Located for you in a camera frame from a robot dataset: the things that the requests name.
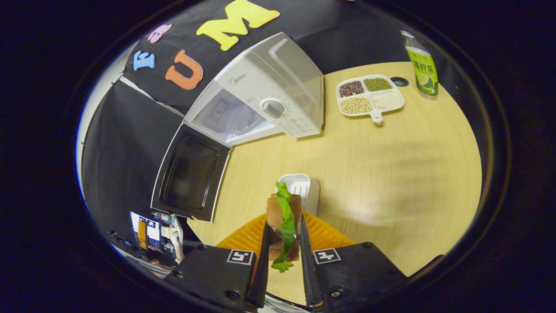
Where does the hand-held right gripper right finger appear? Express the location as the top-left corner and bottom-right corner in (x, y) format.
(300, 212), (407, 309)

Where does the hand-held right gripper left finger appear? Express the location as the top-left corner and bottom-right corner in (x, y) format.
(164, 213), (272, 311)

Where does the lettuce sandwich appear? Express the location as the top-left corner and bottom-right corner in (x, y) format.
(266, 181), (304, 273)

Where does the white microwave oven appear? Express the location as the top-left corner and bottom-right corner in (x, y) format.
(151, 32), (325, 223)

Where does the small white plastic dish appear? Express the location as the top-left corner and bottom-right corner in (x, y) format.
(278, 173), (321, 216)

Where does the black backdrop cloth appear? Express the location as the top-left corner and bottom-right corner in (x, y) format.
(80, 0), (461, 244)

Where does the pile of soybeans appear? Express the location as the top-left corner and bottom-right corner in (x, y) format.
(340, 96), (373, 115)

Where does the pile of red beans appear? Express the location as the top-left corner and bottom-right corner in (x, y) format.
(339, 80), (364, 98)

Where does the white divided tray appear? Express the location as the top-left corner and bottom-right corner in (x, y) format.
(336, 75), (405, 123)

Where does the pile of green beans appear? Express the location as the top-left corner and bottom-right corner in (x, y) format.
(363, 77), (393, 92)

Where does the green label drink bottle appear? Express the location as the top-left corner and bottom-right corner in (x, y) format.
(400, 30), (439, 98)

